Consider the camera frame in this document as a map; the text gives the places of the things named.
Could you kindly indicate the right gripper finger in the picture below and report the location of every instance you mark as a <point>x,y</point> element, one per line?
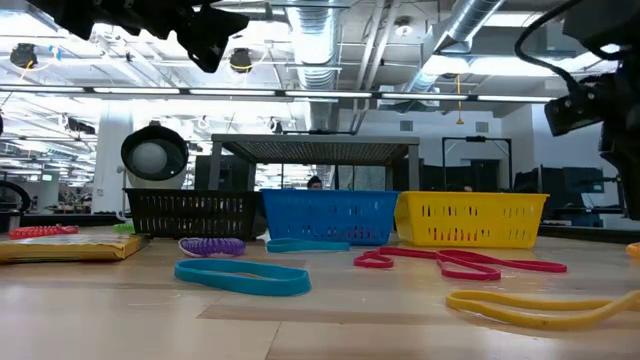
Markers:
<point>632,190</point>

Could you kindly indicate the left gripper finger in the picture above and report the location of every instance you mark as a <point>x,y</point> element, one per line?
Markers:
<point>212,35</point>

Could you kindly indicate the red rubber band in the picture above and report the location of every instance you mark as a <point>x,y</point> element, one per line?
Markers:
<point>530,266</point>
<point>470,274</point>

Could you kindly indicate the blue rubber band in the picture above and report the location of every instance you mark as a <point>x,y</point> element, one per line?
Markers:
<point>300,245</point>
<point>240,282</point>

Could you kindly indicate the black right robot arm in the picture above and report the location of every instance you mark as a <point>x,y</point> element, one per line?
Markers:
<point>600,20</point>

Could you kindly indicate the long ceiling light strip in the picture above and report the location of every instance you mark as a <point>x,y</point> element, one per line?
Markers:
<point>230,92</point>

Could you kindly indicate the black equipment rig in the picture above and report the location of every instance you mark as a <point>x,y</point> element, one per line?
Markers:
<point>565,190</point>

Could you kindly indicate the white cylindrical spotlight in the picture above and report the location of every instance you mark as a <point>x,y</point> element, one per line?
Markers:
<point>150,157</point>

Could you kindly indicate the black monitor back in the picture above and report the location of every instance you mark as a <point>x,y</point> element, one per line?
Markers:
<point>230,172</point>

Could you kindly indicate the white building column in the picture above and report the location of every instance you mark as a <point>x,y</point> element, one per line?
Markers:
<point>112,160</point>

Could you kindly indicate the grey perforated metal shelf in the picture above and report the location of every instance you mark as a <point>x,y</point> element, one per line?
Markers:
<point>315,140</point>

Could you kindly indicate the yellow plastic basket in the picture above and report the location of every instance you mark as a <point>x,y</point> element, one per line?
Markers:
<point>470,220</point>

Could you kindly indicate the yellow rubber band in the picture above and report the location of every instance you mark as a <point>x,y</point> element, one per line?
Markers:
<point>525,320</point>

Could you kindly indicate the black plastic basket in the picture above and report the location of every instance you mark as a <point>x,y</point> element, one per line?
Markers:
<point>195,215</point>

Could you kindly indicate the round ceiling sensor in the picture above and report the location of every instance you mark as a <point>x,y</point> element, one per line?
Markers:
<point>403,27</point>

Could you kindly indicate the blue plastic basket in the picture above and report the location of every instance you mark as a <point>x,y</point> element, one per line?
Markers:
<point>330,217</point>

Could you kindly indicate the yellow green crayon box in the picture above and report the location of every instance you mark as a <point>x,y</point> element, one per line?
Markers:
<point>65,247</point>

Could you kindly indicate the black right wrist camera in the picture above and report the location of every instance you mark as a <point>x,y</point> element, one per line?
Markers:
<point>575,110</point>

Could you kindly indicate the silver spiral ventilation duct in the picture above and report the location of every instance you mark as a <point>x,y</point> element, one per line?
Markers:
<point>315,50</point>
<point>465,20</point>

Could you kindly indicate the wall air vent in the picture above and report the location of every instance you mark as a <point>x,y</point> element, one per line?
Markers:
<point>481,127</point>
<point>406,125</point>

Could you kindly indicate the black metal frame stand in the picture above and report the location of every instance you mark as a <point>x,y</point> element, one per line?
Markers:
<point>443,165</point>

